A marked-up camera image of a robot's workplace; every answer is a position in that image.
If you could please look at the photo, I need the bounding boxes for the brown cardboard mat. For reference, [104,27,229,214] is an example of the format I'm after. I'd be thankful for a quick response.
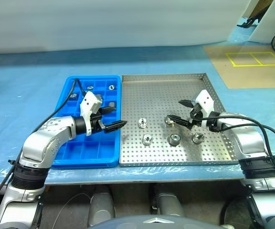
[203,44,275,90]

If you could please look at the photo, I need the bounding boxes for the thin grey wire loop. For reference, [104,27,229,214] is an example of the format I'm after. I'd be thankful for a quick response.
[55,193,93,229]

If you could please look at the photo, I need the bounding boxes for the blue compartment tray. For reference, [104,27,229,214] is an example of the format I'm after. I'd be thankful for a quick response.
[50,75,122,170]

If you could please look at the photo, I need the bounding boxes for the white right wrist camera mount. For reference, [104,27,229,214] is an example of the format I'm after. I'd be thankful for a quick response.
[194,90,216,127]

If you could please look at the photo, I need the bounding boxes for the black stand foot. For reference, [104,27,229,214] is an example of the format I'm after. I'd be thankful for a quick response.
[237,13,262,29]

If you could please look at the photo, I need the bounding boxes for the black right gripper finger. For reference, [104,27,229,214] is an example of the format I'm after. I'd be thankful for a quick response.
[167,114,192,130]
[178,99,195,108]

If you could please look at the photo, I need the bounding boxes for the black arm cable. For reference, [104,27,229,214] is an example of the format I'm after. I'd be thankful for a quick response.
[189,104,275,189]
[0,78,87,210]

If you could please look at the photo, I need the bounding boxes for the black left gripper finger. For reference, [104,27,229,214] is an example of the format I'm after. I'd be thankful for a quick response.
[102,120,128,134]
[99,106,117,115]

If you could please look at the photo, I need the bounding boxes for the metal nut right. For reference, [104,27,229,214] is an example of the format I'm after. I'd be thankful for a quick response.
[191,132,205,144]

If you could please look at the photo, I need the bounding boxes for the blue table cover sheet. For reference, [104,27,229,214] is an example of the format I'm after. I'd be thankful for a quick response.
[0,44,275,186]

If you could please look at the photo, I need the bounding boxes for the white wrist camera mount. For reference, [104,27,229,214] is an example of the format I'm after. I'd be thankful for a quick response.
[80,92,103,136]
[194,90,216,127]

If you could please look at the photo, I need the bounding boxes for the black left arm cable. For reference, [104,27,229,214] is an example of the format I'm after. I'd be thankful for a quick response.
[0,78,87,210]

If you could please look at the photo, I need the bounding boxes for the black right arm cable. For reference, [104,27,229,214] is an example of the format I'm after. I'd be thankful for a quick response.
[189,104,275,189]

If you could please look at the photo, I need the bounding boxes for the grey rounded shape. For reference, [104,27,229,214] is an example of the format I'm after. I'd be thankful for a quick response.
[89,186,115,227]
[151,185,185,218]

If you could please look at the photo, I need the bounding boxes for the perforated metal tray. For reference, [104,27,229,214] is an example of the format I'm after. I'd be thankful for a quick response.
[119,73,240,167]

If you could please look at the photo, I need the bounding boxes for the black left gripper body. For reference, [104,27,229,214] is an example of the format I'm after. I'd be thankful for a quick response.
[90,113,107,134]

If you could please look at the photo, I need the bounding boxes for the grey-blue robot torso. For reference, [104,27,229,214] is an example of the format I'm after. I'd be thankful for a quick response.
[87,214,224,229]

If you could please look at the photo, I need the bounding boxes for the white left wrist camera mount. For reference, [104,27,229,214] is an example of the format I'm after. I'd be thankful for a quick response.
[80,92,103,136]

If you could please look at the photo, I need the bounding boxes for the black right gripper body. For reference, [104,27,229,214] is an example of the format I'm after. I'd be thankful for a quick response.
[188,106,204,130]

